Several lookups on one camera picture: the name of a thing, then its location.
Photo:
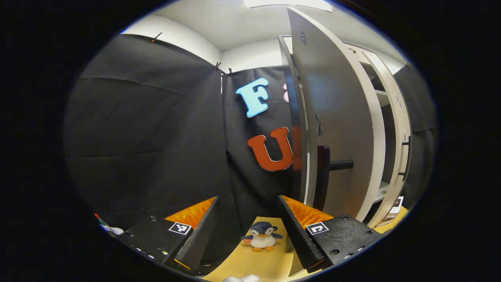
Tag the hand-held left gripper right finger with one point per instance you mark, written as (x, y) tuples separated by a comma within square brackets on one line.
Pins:
[(297, 235)]

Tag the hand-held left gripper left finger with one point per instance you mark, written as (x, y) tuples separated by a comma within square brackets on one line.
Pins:
[(201, 235)]

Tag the white and grey cabinet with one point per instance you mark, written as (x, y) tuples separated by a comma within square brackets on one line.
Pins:
[(296, 98)]

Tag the penguin plush toy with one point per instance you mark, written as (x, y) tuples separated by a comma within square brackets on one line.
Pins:
[(262, 237)]

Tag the black cloth clip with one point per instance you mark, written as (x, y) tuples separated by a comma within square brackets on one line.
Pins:
[(156, 37), (217, 66)]

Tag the large ceiling light panel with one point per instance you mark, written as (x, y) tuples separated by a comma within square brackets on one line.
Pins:
[(289, 4)]

